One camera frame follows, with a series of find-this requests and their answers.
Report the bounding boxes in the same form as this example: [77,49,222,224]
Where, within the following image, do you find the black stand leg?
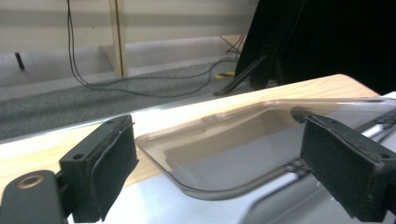
[212,51,273,97]

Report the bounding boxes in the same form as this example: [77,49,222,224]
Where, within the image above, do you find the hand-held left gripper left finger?
[59,114,139,223]

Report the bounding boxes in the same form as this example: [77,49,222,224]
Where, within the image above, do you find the long black floor cable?
[65,0,248,99]

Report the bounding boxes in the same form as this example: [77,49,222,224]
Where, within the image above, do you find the wooden upright post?
[107,0,129,78]

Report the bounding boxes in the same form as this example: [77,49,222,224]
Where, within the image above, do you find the yellow floor tape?
[214,70,236,80]

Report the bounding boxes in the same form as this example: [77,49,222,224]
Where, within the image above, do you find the small black peg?
[14,51,26,71]

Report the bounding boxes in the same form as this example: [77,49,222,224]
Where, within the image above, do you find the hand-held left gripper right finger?
[300,113,396,222]

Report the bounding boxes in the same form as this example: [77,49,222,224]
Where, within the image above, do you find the black curtain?
[234,0,396,96]

